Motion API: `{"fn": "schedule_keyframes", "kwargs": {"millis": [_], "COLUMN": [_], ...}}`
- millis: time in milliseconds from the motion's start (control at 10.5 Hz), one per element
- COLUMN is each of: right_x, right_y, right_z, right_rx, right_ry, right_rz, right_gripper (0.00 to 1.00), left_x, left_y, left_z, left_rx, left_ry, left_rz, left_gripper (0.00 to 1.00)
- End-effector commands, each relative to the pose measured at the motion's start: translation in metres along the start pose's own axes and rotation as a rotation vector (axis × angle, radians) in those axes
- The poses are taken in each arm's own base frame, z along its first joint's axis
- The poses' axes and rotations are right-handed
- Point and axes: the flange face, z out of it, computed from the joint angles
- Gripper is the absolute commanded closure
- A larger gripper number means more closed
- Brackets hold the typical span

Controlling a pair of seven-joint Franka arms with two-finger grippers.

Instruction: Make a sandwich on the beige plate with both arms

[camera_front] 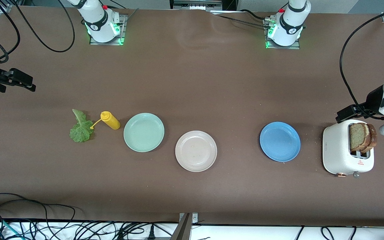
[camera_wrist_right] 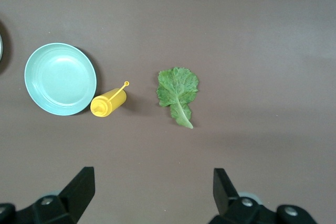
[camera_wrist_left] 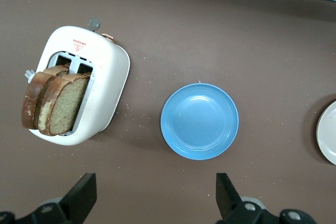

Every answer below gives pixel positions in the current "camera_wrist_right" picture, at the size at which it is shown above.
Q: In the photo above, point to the mint green plate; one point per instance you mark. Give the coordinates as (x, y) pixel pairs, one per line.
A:
(60, 77)

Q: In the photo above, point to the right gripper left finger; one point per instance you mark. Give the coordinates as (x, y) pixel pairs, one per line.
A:
(71, 200)

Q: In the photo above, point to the green lettuce leaf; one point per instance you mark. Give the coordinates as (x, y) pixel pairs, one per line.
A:
(176, 87)

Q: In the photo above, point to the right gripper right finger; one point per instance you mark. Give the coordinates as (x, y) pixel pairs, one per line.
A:
(231, 205)

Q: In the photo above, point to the yellow squeeze bottle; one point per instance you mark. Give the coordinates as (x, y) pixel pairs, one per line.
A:
(110, 100)

